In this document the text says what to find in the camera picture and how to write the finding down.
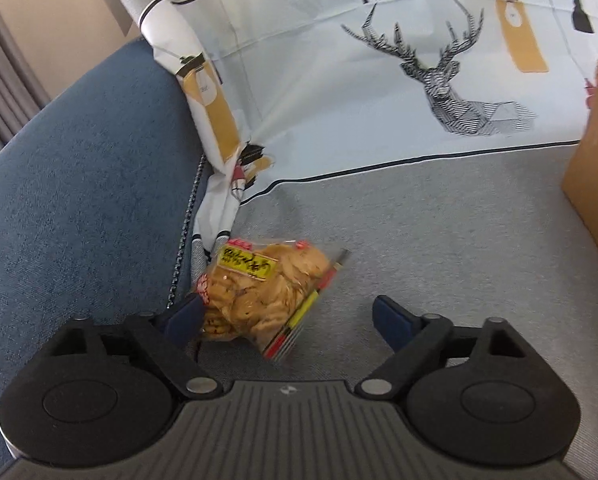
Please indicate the blue sofa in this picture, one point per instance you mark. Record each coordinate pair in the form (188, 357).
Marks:
(79, 185)

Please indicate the brown cardboard box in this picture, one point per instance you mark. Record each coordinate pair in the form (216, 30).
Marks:
(596, 170)

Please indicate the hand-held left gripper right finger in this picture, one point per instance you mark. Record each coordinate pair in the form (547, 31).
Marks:
(391, 320)

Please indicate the grey curtain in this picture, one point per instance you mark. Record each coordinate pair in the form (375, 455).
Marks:
(4, 75)

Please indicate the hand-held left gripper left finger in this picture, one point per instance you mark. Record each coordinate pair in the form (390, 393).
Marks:
(189, 316)

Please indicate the deer print sofa cover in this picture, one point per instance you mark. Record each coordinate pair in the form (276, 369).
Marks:
(404, 210)

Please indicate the clear biscuit bag yellow label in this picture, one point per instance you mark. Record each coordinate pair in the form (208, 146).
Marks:
(264, 292)

